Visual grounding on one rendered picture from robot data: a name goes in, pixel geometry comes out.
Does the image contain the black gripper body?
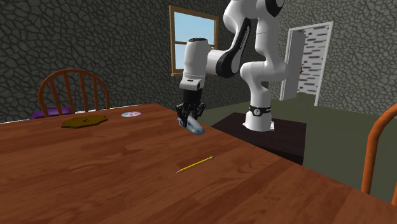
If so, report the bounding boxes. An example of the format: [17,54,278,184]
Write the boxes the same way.
[182,88,203,110]

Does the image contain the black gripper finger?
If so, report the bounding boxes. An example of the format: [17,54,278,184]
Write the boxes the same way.
[192,102,206,121]
[175,104,191,127]

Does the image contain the grey blue stapler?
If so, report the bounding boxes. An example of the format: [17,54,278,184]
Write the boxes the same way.
[177,116,205,137]

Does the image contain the yellow pencil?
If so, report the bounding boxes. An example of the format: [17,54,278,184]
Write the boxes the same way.
[175,156,214,174]

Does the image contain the wooden framed window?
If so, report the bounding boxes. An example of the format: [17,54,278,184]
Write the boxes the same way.
[169,4,219,78]

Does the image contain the dark robot stand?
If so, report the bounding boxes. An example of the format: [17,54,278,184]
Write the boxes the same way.
[211,112,307,166]

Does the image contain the olive flat octagonal mat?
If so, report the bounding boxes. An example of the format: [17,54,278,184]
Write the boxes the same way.
[60,114,109,129]

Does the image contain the wooden chair with purple cushion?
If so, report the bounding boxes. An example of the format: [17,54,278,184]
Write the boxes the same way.
[29,68,111,120]

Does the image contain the white open door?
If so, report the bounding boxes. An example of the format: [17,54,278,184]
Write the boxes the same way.
[279,21,334,107]

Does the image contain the orange wooden chair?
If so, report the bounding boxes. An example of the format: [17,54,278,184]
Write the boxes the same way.
[360,104,397,206]

